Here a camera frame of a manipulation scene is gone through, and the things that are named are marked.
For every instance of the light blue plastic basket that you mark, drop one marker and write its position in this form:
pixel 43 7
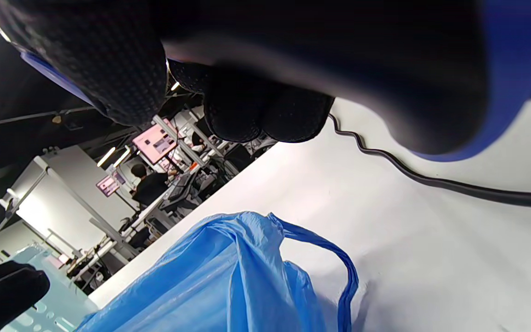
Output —
pixel 53 295

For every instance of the small background monitor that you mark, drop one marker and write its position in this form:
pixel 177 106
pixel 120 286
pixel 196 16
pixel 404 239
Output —
pixel 108 185

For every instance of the person's left hand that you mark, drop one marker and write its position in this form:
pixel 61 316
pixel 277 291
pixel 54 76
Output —
pixel 2 295

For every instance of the blue plastic bag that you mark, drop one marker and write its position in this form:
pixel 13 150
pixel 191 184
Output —
pixel 210 276

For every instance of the black barcode scanner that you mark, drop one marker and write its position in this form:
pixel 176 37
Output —
pixel 385 46

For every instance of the person's right hand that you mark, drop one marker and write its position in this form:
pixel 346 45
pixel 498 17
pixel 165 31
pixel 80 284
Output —
pixel 85 55

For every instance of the white partition cabinet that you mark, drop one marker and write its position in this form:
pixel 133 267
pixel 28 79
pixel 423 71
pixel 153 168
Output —
pixel 62 203

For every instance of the large background monitor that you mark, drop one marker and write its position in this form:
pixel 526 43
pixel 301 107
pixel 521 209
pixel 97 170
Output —
pixel 155 143

